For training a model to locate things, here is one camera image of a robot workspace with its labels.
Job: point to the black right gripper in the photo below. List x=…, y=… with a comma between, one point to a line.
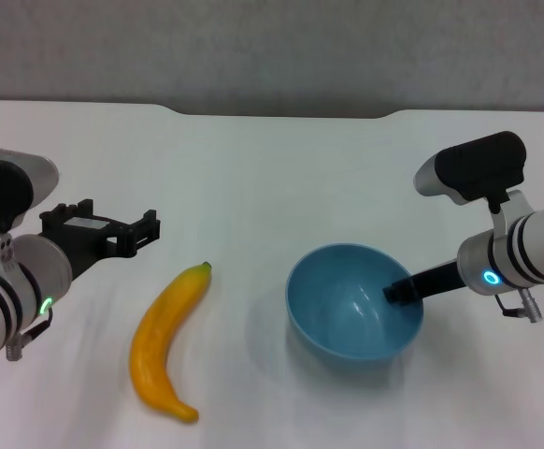
x=440, y=279

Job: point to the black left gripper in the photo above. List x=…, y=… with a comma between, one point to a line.
x=90, y=243

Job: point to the blue bowl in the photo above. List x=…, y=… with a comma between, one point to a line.
x=347, y=322

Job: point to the yellow banana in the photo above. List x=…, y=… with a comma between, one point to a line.
x=160, y=337

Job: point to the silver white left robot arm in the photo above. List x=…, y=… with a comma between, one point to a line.
x=1, y=299

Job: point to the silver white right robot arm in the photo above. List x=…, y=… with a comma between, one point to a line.
x=533, y=248

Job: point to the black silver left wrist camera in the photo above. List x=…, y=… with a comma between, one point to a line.
x=1, y=187

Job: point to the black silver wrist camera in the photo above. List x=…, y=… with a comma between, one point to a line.
x=1, y=187
x=477, y=168

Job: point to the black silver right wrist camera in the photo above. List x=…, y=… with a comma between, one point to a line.
x=477, y=168

